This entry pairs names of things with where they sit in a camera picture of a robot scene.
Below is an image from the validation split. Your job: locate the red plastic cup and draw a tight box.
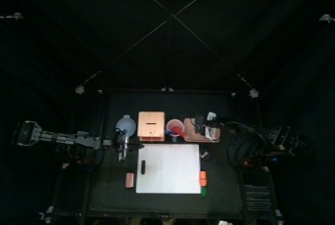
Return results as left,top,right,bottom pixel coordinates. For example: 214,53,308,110
165,118,186,138

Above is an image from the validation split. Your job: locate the wooden box with slot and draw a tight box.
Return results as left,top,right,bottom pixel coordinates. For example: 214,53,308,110
137,111,166,143

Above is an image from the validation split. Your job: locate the salmon pink toy block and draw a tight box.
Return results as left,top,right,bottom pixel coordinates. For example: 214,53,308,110
125,172,135,189

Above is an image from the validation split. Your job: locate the pink rectangular tray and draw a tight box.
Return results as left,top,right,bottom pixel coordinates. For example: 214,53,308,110
182,117,222,144

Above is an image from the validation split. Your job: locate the white printed label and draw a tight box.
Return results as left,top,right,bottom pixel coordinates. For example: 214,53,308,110
242,183,273,214

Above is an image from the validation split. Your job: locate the white cutting board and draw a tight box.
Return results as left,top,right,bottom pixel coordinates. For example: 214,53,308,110
135,143,202,195

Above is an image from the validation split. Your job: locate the pale blue plate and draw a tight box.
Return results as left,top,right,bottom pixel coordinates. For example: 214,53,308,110
115,114,138,139

